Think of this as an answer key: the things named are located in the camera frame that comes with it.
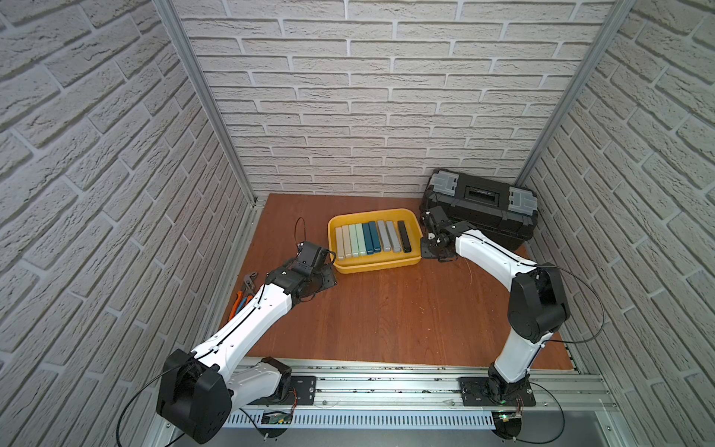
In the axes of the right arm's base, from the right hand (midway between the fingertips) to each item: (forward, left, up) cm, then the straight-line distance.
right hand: (435, 249), depth 93 cm
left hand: (-9, +35, +5) cm, 36 cm away
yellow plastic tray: (+2, +18, -8) cm, 20 cm away
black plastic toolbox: (+9, -25, +7) cm, 28 cm away
